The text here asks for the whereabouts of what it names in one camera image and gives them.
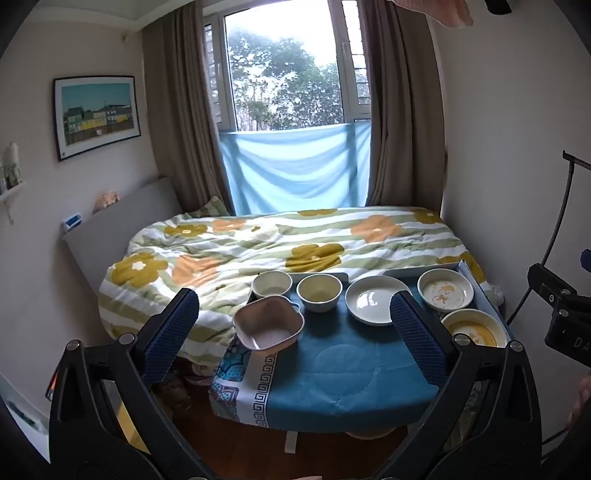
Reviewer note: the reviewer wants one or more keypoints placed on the white wall shelf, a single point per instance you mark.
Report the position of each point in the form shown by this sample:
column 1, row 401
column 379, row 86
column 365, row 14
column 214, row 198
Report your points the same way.
column 11, row 191

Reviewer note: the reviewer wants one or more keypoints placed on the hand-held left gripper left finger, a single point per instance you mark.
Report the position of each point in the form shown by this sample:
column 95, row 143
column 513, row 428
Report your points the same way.
column 173, row 332

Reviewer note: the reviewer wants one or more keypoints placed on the orange cartoon print plate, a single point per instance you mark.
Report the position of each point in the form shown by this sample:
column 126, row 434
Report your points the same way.
column 445, row 290

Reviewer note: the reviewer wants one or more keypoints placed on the plain white plate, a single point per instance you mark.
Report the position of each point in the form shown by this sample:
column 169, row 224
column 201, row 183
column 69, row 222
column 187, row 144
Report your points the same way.
column 369, row 300

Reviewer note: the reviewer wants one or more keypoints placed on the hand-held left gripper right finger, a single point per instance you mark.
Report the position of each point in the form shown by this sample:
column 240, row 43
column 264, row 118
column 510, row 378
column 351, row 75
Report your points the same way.
column 415, row 341

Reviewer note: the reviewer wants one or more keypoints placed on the window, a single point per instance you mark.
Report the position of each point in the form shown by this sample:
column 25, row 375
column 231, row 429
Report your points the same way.
column 277, row 69

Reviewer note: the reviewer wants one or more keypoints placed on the framed town picture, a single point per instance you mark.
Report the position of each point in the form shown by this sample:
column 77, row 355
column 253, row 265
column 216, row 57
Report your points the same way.
column 97, row 115

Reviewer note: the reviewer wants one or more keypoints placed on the cream round bowl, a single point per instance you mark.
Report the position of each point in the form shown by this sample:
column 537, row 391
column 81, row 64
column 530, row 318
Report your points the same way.
column 319, row 293
column 271, row 284

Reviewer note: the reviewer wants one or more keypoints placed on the blue and white box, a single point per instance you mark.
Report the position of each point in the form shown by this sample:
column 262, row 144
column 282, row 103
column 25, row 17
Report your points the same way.
column 73, row 220

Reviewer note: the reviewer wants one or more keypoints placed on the brown curtain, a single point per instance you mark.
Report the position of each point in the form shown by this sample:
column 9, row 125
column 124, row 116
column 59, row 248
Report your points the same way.
column 401, row 115
column 180, row 115

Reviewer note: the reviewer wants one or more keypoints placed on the pink square bowl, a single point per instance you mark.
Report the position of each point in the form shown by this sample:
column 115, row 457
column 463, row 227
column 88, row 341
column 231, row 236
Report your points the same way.
column 268, row 330

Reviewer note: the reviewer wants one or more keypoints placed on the small plush toy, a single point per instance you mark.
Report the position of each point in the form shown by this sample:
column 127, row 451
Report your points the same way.
column 106, row 202

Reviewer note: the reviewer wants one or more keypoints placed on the grey bed headboard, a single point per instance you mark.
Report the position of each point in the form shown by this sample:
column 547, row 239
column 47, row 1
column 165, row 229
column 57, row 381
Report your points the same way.
column 115, row 221

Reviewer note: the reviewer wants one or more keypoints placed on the floral striped blanket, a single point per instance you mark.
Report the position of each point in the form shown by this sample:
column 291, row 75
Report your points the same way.
column 277, row 244

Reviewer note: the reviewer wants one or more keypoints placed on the teal patterned tablecloth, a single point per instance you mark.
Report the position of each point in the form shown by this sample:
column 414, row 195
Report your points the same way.
column 346, row 369

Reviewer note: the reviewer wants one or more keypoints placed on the green patterned pillow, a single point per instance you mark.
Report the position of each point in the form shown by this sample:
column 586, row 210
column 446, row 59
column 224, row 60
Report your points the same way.
column 212, row 207

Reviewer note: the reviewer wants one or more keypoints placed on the light blue window cloth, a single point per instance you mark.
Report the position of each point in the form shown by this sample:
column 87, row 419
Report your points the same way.
column 295, row 166

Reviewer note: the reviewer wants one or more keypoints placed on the person's right hand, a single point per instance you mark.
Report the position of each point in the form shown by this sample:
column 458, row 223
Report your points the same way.
column 582, row 401

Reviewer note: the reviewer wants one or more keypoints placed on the pink hanging cloth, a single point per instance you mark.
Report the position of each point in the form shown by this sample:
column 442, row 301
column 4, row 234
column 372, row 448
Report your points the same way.
column 438, row 9

